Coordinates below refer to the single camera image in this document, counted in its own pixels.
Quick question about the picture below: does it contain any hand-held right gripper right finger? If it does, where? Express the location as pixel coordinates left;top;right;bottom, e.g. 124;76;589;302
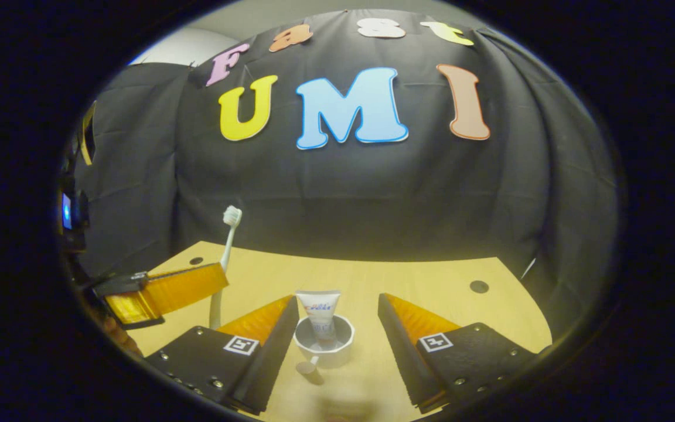
377;293;540;414

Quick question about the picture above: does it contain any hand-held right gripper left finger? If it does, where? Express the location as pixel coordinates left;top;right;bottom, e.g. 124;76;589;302
144;295;301;416

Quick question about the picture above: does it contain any white cup with wooden handle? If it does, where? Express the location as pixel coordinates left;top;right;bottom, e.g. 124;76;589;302
294;315;354;385

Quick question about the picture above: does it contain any white toothpaste tube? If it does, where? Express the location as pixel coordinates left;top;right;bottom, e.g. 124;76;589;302
295;290;342;346

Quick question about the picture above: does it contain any white toothbrush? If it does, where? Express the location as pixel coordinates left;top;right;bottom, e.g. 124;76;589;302
209;205;243;330

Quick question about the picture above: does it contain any wooden desktop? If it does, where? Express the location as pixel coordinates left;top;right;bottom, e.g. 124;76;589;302
129;240;554;422

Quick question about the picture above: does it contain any black backdrop cloth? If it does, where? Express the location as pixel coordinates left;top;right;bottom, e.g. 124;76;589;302
74;9;618;352

